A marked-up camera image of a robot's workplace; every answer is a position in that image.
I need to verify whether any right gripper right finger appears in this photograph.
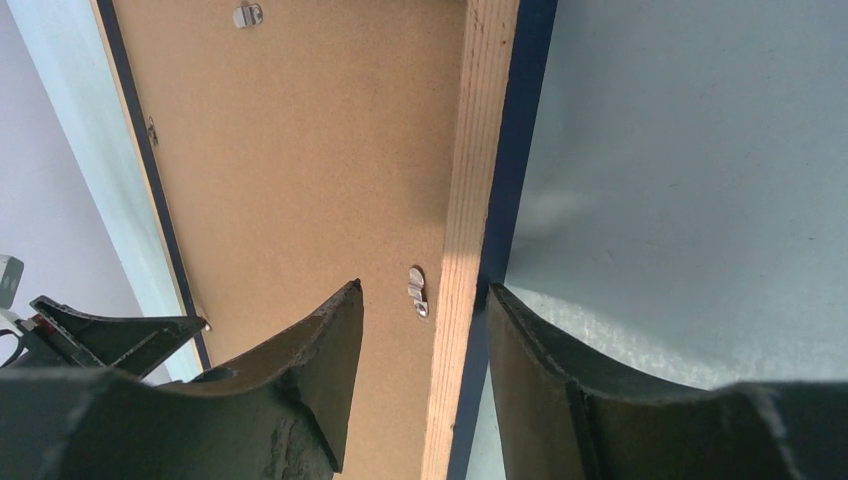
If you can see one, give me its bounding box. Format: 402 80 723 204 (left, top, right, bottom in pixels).
486 284 847 479

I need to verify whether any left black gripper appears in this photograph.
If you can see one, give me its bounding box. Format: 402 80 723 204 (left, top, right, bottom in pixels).
1 296 207 378

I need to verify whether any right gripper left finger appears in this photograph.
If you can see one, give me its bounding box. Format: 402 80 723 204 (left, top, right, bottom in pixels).
1 280 364 479

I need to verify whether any brown backing board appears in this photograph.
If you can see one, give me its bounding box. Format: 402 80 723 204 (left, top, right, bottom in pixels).
112 0 468 480

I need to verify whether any wooden picture frame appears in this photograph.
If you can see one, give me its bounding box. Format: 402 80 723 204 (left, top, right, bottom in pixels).
89 0 559 480

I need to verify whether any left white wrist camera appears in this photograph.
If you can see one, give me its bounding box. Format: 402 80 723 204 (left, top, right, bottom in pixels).
0 255 25 310

